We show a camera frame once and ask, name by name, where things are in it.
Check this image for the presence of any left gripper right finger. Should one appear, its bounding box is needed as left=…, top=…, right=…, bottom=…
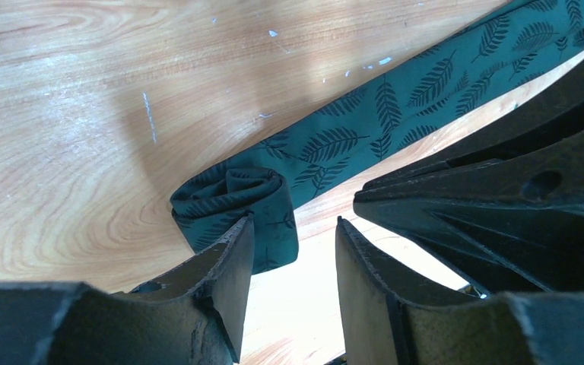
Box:
left=335, top=218, right=584, bottom=364

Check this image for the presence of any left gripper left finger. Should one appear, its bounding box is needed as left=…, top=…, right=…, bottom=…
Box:
left=0, top=215, right=255, bottom=364

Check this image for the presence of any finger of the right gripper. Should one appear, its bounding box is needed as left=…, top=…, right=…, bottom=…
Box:
left=354, top=119, right=584, bottom=293
left=364, top=61, right=584, bottom=189

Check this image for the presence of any dark green leaf tie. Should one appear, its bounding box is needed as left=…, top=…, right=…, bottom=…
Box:
left=170, top=0, right=584, bottom=274

